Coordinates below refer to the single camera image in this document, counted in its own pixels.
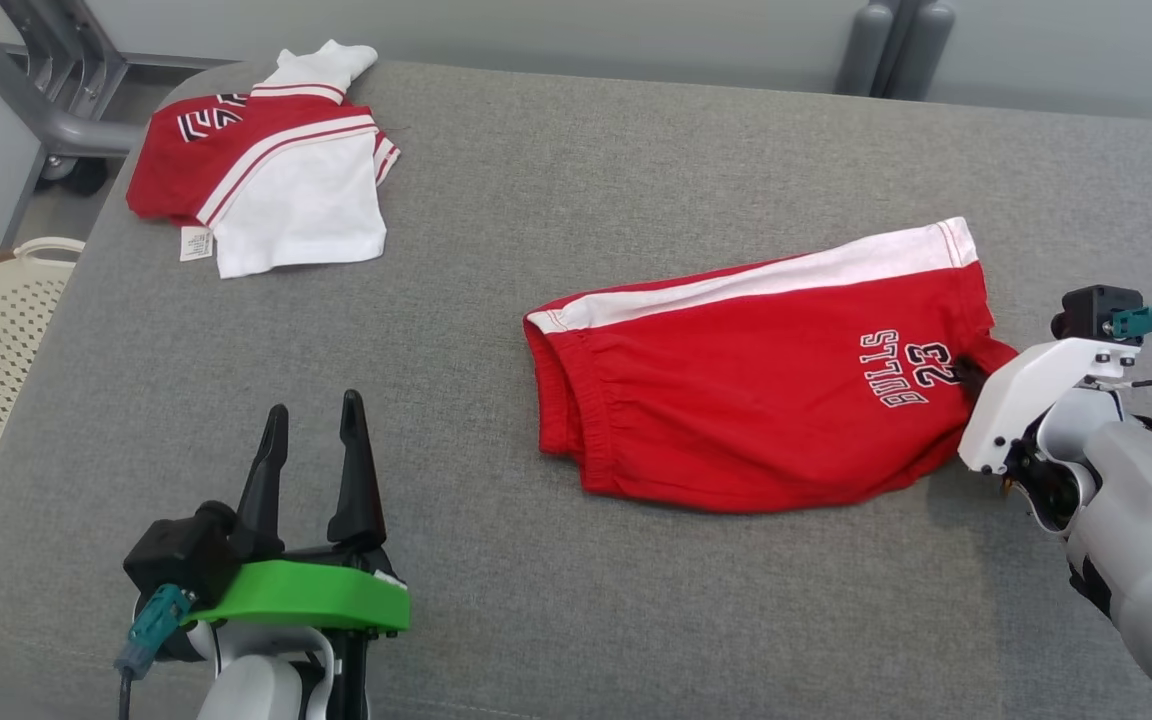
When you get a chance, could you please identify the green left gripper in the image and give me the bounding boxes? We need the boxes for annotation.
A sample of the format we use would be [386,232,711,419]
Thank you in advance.
[181,390,412,636]

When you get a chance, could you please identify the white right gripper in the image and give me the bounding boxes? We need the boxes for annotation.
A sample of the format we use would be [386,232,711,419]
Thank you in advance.
[952,338,1142,476]

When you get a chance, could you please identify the red Bulls 23 shorts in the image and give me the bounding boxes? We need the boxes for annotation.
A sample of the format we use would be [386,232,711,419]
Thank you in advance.
[523,217,1020,515]

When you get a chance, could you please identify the red and white jersey shirt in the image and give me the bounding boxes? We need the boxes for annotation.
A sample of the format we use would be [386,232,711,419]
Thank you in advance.
[126,40,402,280]

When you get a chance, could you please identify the grey fabric sofa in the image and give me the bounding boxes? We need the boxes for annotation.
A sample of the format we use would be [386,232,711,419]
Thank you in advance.
[0,60,1152,720]

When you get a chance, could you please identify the grey rounded posts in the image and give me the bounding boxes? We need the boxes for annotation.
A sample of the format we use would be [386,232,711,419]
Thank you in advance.
[835,0,958,101]

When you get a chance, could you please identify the right cable with teal plug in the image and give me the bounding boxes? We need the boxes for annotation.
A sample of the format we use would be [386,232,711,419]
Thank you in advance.
[1086,305,1152,393]

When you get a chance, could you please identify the cable with teal plug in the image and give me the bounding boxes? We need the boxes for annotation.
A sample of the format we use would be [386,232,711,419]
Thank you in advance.
[114,584,196,720]
[1086,305,1152,393]

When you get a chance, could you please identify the left cable with teal plug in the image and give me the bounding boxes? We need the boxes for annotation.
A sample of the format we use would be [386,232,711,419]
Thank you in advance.
[114,584,196,720]

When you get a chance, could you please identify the grey metal cart frame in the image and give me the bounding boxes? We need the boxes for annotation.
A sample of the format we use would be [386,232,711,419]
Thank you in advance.
[0,0,237,197]

